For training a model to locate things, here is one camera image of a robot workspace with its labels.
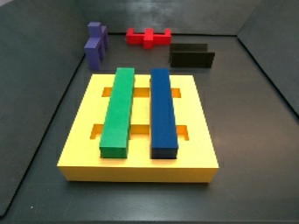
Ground red cross-shaped block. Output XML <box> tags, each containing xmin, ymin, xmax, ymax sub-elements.
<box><xmin>125</xmin><ymin>28</ymin><xmax>172</xmax><ymax>49</ymax></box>

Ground purple cross-shaped block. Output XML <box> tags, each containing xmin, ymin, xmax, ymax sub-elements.
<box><xmin>84</xmin><ymin>22</ymin><xmax>108</xmax><ymax>70</ymax></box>

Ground blue long bar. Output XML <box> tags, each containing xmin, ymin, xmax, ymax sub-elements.
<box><xmin>151</xmin><ymin>68</ymin><xmax>179</xmax><ymax>159</ymax></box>

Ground black U-shaped block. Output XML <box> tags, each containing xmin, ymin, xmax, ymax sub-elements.
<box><xmin>169</xmin><ymin>43</ymin><xmax>215</xmax><ymax>68</ymax></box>

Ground yellow slotted board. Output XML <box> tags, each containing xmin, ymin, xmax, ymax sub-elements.
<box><xmin>57</xmin><ymin>74</ymin><xmax>219</xmax><ymax>183</ymax></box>

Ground green long bar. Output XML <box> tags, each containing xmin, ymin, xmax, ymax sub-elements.
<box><xmin>99</xmin><ymin>68</ymin><xmax>135</xmax><ymax>158</ymax></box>

